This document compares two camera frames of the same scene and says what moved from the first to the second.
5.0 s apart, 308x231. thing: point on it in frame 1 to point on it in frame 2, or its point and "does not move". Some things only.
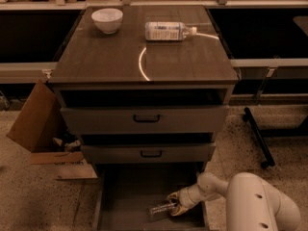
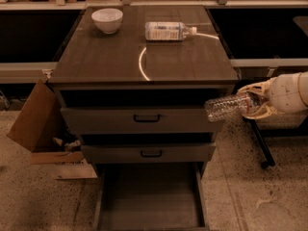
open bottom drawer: [126, 192] does not move
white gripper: [186, 197] to [283, 93]
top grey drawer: [145, 119] does not move
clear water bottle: [163, 207] to [225, 107]
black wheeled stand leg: [269, 160] does not move
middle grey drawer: [185, 152] does not move
